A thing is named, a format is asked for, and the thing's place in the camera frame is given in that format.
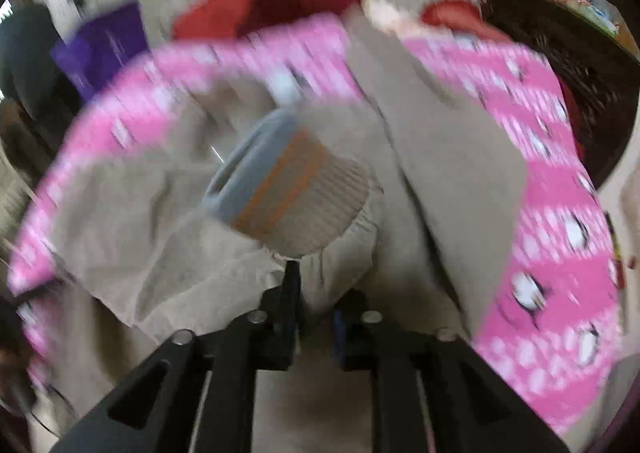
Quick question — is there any beige jacket with striped cuffs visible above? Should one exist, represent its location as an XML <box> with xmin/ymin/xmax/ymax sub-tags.
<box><xmin>50</xmin><ymin>14</ymin><xmax>527</xmax><ymax>452</ymax></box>

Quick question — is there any pink penguin blanket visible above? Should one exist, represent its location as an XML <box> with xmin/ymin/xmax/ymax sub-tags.
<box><xmin>8</xmin><ymin>13</ymin><xmax>620</xmax><ymax>433</ymax></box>

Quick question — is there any dark red velvet cushion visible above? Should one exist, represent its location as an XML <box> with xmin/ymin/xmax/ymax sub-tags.
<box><xmin>244</xmin><ymin>0</ymin><xmax>361</xmax><ymax>32</ymax></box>

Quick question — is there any purple shopping bag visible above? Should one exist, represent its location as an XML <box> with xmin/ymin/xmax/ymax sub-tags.
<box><xmin>50</xmin><ymin>0</ymin><xmax>149</xmax><ymax>102</ymax></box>

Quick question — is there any small red cushion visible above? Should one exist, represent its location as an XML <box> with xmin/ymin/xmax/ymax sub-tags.
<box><xmin>420</xmin><ymin>0</ymin><xmax>511</xmax><ymax>42</ymax></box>

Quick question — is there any dark wooden nightstand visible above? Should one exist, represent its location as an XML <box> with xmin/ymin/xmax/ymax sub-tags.
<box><xmin>480</xmin><ymin>0</ymin><xmax>639</xmax><ymax>186</ymax></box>

